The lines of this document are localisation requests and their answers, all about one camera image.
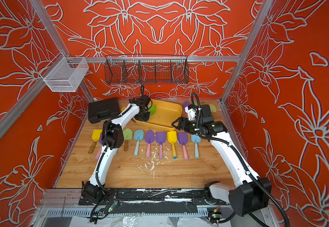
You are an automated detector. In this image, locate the black wire wall basket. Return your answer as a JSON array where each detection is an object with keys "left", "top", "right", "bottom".
[{"left": 104, "top": 54, "right": 190, "bottom": 85}]

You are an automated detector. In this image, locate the purple square shovel pink handle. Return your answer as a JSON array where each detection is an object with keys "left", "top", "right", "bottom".
[{"left": 177, "top": 132, "right": 189, "bottom": 161}]

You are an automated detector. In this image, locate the white mesh wall basket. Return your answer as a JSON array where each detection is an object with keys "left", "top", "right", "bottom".
[{"left": 39, "top": 57, "right": 89, "bottom": 92}]

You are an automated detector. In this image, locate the pale green shovel wooden handle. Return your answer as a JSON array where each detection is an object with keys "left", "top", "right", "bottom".
[{"left": 209, "top": 104, "right": 217, "bottom": 113}]

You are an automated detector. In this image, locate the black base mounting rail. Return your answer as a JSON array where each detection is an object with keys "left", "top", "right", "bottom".
[{"left": 78, "top": 188, "right": 227, "bottom": 205}]

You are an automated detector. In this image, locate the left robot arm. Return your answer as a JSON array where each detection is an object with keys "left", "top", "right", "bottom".
[{"left": 79, "top": 85, "right": 152, "bottom": 205}]

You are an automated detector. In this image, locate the purple pointed shovel pink handle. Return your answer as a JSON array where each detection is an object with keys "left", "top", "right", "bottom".
[{"left": 145, "top": 130, "right": 155, "bottom": 158}]

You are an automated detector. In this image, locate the yellow plastic storage box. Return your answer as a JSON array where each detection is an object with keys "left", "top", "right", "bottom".
[{"left": 133, "top": 99, "right": 182, "bottom": 131}]

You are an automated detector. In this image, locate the black plastic tool case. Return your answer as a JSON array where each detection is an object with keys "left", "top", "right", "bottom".
[{"left": 88, "top": 97, "right": 120, "bottom": 124}]

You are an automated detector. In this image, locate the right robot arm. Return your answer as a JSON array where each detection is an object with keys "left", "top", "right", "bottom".
[{"left": 172, "top": 92, "right": 290, "bottom": 227}]

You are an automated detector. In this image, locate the white cable duct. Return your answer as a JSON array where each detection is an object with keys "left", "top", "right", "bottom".
[{"left": 42, "top": 208, "right": 209, "bottom": 218}]

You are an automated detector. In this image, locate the yellow shovel purple handle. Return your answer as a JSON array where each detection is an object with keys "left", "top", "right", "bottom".
[{"left": 88, "top": 129, "right": 103, "bottom": 154}]

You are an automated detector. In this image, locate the purple scoop shovel pink handle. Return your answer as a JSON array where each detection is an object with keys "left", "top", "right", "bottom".
[{"left": 95, "top": 133, "right": 102, "bottom": 161}]

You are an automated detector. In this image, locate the light blue shovel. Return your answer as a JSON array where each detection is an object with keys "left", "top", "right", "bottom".
[
  {"left": 133, "top": 130, "right": 144, "bottom": 156},
  {"left": 191, "top": 134, "right": 201, "bottom": 159}
]

